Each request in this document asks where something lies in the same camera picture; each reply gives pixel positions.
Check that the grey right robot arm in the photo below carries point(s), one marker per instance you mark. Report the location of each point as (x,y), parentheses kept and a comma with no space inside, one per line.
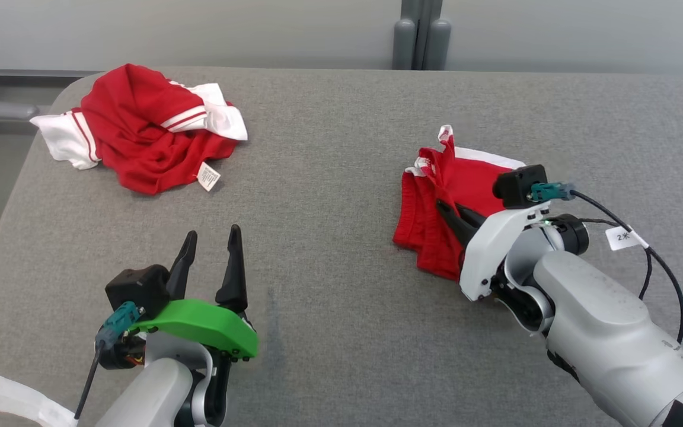
(602,332)

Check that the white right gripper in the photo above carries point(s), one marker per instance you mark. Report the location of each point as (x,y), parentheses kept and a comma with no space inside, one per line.
(490,249)

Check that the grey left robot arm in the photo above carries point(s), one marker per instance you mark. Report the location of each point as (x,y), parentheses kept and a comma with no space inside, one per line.
(158,391)

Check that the red jersey with white sleeves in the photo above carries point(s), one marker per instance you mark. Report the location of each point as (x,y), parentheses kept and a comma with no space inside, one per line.
(134,136)

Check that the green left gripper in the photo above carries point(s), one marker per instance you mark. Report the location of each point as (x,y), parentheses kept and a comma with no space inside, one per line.
(211,326)

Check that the grey upright metal post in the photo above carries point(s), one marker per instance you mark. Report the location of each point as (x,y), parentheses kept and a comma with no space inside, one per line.
(421,35)

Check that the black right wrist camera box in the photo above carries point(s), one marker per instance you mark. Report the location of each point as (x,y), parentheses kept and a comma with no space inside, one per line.
(519,185)

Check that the red shorts with white waistband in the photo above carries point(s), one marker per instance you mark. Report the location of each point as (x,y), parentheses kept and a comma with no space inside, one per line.
(430,237)

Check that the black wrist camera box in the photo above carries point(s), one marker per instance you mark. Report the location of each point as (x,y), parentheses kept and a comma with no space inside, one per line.
(519,185)
(137,287)

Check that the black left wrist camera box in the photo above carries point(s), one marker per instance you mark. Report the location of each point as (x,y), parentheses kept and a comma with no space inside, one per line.
(137,287)

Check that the white tape label strip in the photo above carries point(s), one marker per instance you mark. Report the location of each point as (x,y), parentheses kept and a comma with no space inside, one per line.
(21,400)

